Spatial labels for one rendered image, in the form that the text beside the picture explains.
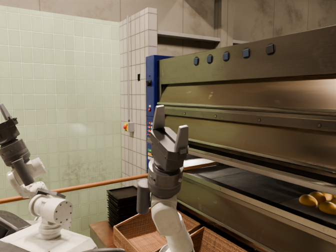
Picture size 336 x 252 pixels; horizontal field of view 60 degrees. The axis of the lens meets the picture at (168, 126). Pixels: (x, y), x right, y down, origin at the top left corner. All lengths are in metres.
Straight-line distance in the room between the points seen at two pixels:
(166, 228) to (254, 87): 1.18
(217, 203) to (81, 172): 1.71
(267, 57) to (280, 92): 0.21
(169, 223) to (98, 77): 2.65
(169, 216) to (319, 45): 1.10
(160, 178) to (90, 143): 2.62
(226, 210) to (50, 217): 1.41
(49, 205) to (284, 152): 1.19
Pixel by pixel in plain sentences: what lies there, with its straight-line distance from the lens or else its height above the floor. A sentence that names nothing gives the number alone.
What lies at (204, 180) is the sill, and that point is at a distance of 2.17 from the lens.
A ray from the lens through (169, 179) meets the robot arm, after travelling 0.71.
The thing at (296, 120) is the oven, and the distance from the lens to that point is 1.60.
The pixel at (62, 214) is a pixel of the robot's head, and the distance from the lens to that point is 0.87.
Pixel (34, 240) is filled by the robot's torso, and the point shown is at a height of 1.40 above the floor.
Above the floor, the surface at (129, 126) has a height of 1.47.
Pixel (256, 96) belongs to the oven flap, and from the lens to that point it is 1.76.
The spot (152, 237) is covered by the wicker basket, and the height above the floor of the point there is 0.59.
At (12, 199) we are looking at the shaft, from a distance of 1.97.
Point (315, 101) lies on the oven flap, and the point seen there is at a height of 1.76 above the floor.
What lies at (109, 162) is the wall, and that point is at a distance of 3.41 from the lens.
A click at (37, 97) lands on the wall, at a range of 3.14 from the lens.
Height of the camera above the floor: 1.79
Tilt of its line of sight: 6 degrees down
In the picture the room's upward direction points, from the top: straight up
